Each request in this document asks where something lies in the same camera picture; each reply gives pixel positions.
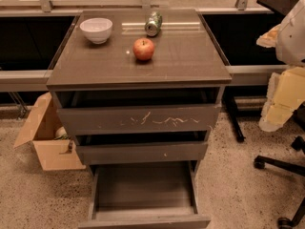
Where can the grey middle drawer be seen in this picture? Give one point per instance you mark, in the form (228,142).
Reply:
(141,153)

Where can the grey top drawer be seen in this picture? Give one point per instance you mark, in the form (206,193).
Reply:
(144,119)

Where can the grey drawer cabinet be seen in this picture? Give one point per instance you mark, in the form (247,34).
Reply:
(185,69)

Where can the grey open bottom drawer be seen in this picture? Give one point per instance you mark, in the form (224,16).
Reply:
(144,196)

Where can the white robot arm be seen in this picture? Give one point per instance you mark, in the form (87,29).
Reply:
(290,47)

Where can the white ceramic bowl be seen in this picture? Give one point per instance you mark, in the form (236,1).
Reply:
(97,30)

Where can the open cardboard box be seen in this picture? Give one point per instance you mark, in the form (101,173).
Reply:
(39,130)

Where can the black desk with legs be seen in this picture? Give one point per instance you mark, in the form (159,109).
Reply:
(253,81)

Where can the green soda can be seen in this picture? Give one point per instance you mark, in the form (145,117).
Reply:
(153,24)

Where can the white object in box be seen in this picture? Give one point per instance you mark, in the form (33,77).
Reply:
(61,133)

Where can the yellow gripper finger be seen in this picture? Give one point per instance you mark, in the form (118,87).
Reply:
(269,38)
(286,92)

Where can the red apple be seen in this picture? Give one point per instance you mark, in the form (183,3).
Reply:
(143,49)

